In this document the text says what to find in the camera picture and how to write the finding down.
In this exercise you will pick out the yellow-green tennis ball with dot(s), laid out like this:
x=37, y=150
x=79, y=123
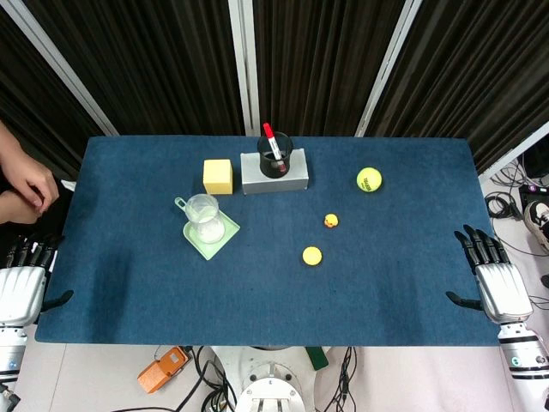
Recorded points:
x=369, y=179

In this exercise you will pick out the orange foot pedal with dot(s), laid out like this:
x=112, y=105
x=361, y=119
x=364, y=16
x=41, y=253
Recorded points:
x=163, y=369

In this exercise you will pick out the green square coaster tray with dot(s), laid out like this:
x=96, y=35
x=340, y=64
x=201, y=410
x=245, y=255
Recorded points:
x=214, y=244

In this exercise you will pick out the red and white marker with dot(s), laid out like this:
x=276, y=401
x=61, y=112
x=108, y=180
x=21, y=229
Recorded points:
x=273, y=143

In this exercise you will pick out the person's hand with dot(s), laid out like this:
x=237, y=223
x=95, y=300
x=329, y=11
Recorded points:
x=28, y=180

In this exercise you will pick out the yellow foam cube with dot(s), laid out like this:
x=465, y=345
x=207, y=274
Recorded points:
x=218, y=176

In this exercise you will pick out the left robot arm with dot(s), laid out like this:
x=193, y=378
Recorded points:
x=9, y=356

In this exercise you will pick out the clear plastic measuring cup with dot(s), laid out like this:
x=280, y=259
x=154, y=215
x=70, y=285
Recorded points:
x=205, y=219

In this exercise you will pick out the blue table cloth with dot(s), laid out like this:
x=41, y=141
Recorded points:
x=266, y=279

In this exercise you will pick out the white partition post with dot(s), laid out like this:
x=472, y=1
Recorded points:
x=62, y=64
x=514, y=150
x=244, y=64
x=386, y=64

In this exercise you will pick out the person's knee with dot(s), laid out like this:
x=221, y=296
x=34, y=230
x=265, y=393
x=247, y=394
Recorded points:
x=15, y=208

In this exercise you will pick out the black electronic device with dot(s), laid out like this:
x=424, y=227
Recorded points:
x=534, y=193

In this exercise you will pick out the small rubber duck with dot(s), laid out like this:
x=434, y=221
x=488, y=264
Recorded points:
x=331, y=221

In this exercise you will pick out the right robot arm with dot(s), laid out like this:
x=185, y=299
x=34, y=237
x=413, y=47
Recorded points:
x=525, y=356

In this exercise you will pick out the black mesh pen holder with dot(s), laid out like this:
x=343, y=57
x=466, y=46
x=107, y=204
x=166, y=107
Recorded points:
x=274, y=161

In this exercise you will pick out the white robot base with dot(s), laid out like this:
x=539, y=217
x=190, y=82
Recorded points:
x=270, y=382

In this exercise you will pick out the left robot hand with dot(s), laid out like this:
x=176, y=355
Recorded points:
x=19, y=287

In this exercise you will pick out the grey rectangular box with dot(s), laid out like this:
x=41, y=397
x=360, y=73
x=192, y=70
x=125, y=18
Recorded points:
x=274, y=182

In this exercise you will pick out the black and white sneaker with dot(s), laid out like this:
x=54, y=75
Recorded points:
x=538, y=221

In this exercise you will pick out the green rectangular tag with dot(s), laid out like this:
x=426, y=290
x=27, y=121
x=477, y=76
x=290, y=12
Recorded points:
x=317, y=357

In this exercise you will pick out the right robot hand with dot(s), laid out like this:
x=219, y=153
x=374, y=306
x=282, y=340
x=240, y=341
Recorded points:
x=499, y=287

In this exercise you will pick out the yellow round ball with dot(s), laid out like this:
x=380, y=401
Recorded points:
x=312, y=256

